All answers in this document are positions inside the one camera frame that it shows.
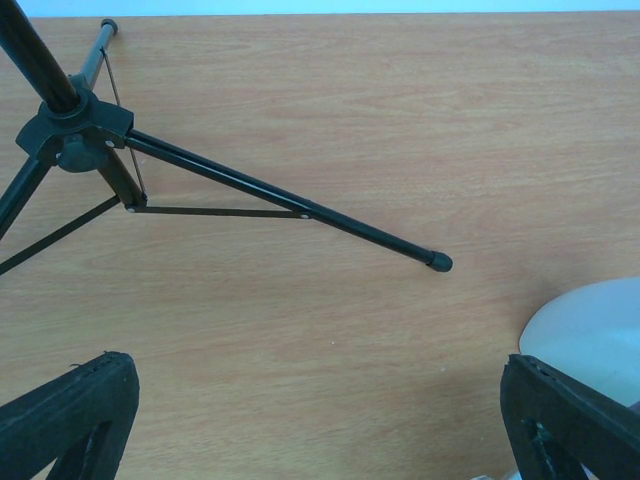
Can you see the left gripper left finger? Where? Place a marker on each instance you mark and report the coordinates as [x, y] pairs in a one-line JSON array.
[[77, 424]]

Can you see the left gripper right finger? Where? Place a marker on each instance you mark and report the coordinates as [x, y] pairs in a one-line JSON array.
[[559, 428]]

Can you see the white metronome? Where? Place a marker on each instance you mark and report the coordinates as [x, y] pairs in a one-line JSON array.
[[592, 335]]

